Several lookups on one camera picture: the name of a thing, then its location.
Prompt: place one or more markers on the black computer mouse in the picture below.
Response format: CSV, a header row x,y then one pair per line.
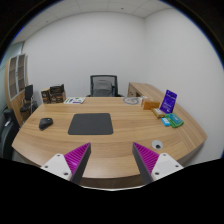
x,y
45,123

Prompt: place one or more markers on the small brown box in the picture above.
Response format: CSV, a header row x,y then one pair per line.
x,y
45,93

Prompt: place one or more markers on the green packet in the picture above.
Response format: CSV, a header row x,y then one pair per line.
x,y
174,120

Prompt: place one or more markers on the purple standing card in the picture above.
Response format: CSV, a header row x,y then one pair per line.
x,y
168,103

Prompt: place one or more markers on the grey desk cable grommet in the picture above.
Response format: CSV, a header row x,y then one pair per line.
x,y
156,144

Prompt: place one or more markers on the black and brown box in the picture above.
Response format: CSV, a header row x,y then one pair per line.
x,y
57,94

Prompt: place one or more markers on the wooden side cabinet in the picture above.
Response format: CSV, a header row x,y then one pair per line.
x,y
147,90

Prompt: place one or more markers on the tan small box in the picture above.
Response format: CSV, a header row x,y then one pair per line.
x,y
158,113

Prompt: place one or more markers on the dark grey mouse pad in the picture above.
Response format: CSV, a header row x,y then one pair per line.
x,y
91,124

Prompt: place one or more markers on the grey mesh office chair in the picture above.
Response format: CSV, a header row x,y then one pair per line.
x,y
104,86

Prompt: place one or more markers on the orange box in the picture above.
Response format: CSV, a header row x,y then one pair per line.
x,y
148,104

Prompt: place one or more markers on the blue small packet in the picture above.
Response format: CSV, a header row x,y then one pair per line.
x,y
165,122

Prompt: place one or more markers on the black office chair near left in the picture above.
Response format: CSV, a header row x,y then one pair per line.
x,y
9,128

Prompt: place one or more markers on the black chair at left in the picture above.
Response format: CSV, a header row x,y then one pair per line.
x,y
29,104

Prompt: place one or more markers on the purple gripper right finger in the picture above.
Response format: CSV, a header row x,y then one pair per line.
x,y
153,166

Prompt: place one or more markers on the wooden bookshelf with glass doors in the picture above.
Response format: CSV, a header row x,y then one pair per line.
x,y
15,83

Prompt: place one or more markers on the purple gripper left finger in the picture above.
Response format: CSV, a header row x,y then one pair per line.
x,y
70,166

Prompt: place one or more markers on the green and white leaflet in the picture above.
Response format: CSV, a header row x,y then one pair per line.
x,y
74,100

